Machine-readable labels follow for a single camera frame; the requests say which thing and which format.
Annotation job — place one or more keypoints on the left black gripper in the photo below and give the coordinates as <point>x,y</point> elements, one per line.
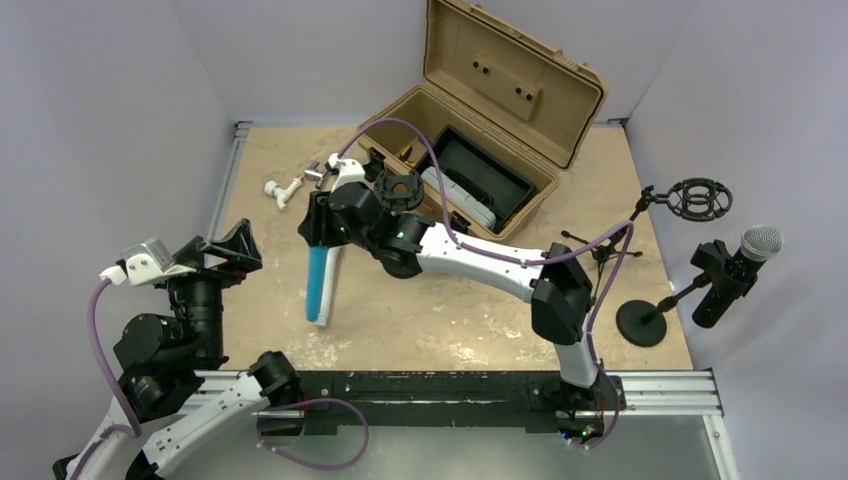
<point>237,247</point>

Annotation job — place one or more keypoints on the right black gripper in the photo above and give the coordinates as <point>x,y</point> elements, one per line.
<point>318,225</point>

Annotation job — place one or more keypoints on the blue microphone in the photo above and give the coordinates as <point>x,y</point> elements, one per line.
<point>317,261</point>

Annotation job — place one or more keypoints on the white microphone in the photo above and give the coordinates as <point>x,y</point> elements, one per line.
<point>328,287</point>

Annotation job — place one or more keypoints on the black round-base mic stand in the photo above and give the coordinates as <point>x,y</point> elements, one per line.
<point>400,193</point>

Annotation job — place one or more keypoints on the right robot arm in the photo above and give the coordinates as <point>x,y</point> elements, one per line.
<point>551,281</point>

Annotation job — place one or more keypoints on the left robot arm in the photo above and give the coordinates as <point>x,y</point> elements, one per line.
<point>162,359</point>

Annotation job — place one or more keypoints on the black round-base clip stand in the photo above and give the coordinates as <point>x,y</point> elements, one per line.
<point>643,324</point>

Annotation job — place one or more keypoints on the black silver-grille microphone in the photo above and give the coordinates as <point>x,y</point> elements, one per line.
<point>733,276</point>

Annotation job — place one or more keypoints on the silver metal tee fitting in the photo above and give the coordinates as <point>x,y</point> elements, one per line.
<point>318,173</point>

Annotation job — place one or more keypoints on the white plastic pipe fitting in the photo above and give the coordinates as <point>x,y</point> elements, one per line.
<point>282,194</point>

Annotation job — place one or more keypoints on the yellow tool in toolbox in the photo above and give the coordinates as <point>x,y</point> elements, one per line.
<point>413,153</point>

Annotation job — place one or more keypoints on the grey case in toolbox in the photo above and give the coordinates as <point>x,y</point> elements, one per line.
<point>463,205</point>

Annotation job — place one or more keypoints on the black toolbox tray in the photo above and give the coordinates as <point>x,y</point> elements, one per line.
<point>490,180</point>

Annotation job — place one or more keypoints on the tan plastic toolbox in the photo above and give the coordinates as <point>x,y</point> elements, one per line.
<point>517,98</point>

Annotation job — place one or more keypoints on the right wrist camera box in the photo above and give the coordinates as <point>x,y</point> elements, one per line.
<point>346,171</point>

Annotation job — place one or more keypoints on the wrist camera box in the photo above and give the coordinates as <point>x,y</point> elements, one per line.
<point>150,262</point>
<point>346,171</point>

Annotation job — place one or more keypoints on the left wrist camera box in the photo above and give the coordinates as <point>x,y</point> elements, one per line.
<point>150,262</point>

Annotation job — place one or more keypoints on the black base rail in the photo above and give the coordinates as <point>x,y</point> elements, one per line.
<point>535,401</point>

